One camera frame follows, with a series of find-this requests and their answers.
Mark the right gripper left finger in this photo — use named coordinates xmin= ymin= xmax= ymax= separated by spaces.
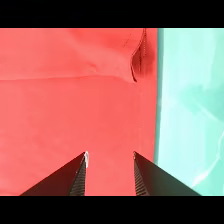
xmin=19 ymin=151 xmax=90 ymax=197

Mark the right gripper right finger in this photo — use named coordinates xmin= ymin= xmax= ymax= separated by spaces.
xmin=132 ymin=151 xmax=202 ymax=197

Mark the red T-shirt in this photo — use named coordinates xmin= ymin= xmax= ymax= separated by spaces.
xmin=0 ymin=27 xmax=159 ymax=197

